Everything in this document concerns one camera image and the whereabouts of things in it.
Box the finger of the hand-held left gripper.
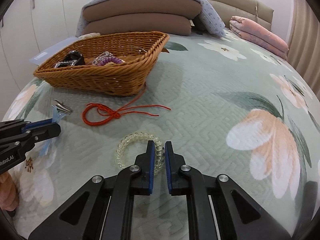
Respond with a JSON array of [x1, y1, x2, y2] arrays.
[[0, 119, 59, 133], [15, 123, 62, 147]]

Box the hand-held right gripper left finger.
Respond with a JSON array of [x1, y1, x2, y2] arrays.
[[29, 140, 156, 240]]

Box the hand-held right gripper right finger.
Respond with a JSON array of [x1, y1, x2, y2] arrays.
[[164, 141, 292, 240]]

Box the clear spiral hair tie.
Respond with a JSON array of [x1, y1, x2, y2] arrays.
[[115, 131, 165, 173]]

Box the red cord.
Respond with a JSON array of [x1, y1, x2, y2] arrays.
[[82, 84, 172, 126]]

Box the wicker basket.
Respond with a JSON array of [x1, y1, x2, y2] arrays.
[[33, 31, 170, 97]]

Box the black wristwatch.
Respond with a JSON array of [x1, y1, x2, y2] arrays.
[[54, 51, 85, 68]]

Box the clear bead bracelet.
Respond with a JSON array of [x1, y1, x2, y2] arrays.
[[92, 52, 113, 64]]

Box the purple spiral hair tie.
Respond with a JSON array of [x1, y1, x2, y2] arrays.
[[96, 55, 123, 67]]

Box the person's left hand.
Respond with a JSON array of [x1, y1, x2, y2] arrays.
[[0, 172, 20, 212]]

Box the silver hair clip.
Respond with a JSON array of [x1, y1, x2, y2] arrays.
[[53, 100, 73, 114]]

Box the green floral bedspread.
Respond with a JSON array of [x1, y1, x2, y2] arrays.
[[0, 27, 320, 240]]

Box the white wardrobe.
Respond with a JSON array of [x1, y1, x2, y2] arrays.
[[0, 0, 137, 93]]

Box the brown pillow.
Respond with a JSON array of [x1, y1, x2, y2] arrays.
[[83, 0, 202, 22], [82, 12, 193, 36]]

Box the blue-grey dotted blanket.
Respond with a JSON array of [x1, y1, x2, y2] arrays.
[[75, 0, 225, 38]]

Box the pink folded blanket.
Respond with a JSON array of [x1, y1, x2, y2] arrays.
[[229, 16, 289, 60]]

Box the beige padded headboard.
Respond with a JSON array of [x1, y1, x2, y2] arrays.
[[136, 0, 274, 32]]

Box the beige curtain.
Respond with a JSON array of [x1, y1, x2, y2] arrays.
[[287, 0, 320, 90]]

